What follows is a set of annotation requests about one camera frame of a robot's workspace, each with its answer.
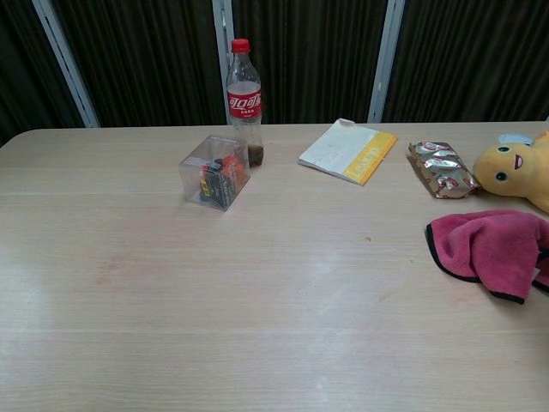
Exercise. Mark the pink cloth with black trim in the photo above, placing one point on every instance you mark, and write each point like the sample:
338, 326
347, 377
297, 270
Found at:
484, 249

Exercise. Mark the red and black toy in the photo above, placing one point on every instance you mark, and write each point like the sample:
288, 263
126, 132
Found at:
225, 176

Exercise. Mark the clear plastic box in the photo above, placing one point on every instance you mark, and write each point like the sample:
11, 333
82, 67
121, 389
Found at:
210, 171

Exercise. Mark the white yellow booklet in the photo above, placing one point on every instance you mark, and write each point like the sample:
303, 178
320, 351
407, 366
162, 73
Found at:
343, 150

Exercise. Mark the cola bottle with red cap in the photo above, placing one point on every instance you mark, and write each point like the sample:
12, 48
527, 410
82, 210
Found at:
244, 107

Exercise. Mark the black curtain panel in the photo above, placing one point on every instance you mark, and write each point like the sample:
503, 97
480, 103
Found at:
309, 56
25, 64
472, 56
150, 60

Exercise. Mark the shiny foil snack pack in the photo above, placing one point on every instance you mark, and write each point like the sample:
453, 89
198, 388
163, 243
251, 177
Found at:
442, 169

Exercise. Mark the yellow plush toy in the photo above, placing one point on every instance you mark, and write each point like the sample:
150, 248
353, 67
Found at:
514, 171

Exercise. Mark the white round lid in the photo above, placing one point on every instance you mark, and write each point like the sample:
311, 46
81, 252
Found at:
512, 138

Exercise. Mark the grey partition post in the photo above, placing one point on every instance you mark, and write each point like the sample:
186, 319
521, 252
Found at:
66, 64
385, 64
224, 51

